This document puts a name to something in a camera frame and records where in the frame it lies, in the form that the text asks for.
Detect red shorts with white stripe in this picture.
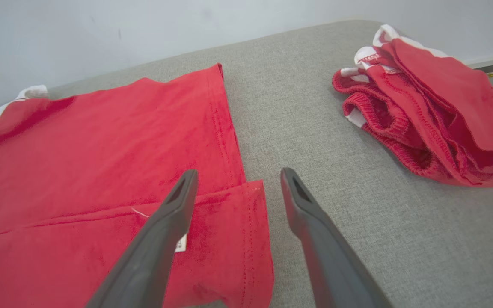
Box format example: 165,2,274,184
331,24,493,188

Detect grey fabric sofa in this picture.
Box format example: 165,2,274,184
0,19,493,308

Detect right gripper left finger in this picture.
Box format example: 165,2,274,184
85,169,199,308

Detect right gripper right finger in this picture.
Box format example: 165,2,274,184
280,167,395,308

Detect red basketball jersey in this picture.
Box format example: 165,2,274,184
0,63,275,308

